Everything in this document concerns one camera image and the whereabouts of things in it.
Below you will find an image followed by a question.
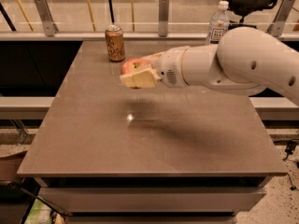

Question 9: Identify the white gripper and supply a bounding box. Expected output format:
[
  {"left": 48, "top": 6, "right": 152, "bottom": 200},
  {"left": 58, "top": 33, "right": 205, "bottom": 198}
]
[{"left": 120, "top": 46, "right": 189, "bottom": 89}]

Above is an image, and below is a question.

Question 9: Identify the red apple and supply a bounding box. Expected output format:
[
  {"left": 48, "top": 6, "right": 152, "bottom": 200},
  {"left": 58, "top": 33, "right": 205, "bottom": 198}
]
[{"left": 120, "top": 58, "right": 149, "bottom": 89}]

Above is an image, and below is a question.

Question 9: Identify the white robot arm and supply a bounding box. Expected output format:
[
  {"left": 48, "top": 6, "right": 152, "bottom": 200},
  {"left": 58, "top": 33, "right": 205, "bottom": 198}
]
[{"left": 120, "top": 27, "right": 299, "bottom": 105}]

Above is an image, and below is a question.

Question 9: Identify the orange soda can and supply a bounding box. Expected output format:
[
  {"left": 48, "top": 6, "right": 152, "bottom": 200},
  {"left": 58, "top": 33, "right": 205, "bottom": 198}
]
[{"left": 105, "top": 24, "right": 125, "bottom": 62}]

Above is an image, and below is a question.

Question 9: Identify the clear plastic water bottle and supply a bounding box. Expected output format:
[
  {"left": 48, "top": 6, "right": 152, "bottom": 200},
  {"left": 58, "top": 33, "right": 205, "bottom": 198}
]
[{"left": 206, "top": 1, "right": 230, "bottom": 44}]

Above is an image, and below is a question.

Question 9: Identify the metal railing bracket middle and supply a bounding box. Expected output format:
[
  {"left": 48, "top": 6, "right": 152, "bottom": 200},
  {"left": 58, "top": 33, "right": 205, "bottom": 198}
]
[{"left": 158, "top": 0, "right": 170, "bottom": 37}]

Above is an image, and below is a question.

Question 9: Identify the metal railing bracket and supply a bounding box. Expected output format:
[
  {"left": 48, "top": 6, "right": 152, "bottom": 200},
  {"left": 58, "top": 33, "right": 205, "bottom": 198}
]
[
  {"left": 158, "top": 0, "right": 170, "bottom": 37},
  {"left": 267, "top": 0, "right": 295, "bottom": 37},
  {"left": 34, "top": 0, "right": 58, "bottom": 36}
]

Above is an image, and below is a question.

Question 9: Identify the metal railing bracket left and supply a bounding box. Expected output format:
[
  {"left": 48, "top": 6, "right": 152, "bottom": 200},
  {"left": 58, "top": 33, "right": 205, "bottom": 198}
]
[{"left": 34, "top": 0, "right": 58, "bottom": 36}]

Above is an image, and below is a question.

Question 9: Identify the metal railing bracket right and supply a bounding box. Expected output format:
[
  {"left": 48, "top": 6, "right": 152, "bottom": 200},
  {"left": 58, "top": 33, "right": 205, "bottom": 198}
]
[{"left": 267, "top": 0, "right": 295, "bottom": 37}]

